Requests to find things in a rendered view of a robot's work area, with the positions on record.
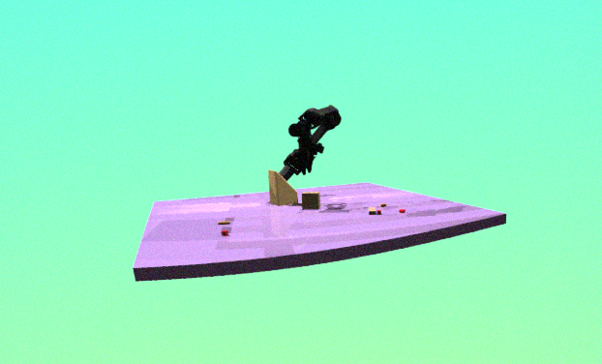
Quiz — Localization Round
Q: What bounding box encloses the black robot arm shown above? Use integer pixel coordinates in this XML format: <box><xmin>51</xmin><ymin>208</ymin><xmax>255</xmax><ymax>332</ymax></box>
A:
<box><xmin>279</xmin><ymin>105</ymin><xmax>342</xmax><ymax>182</ymax></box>

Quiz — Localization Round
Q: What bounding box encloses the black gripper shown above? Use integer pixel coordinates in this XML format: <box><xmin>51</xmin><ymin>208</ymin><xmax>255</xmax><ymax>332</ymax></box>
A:
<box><xmin>292</xmin><ymin>136</ymin><xmax>317</xmax><ymax>175</ymax></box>

